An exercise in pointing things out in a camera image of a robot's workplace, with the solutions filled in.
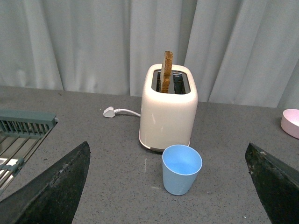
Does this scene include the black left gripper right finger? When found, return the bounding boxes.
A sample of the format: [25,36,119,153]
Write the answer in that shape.
[245,143,299,224]

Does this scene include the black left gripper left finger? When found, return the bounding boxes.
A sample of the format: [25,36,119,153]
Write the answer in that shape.
[0,141,91,224]

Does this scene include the light blue plastic cup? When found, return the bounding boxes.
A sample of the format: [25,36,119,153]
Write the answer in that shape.
[162,145,203,196]

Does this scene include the pink bowl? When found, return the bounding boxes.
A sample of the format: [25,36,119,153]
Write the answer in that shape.
[281,109,299,139]

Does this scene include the green dish drying rack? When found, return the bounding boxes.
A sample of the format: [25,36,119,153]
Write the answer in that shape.
[0,109,58,194]

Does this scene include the white two-slot toaster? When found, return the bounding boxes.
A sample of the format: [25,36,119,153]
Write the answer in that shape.
[139,64,198,152]

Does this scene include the grey-white curtain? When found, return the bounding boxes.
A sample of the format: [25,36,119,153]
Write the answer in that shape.
[0,0,299,108]

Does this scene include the toasted bread slice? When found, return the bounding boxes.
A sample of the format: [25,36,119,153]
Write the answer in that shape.
[160,51,173,93]

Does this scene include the white power plug cable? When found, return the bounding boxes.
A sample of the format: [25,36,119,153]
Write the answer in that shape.
[103,106,142,118]

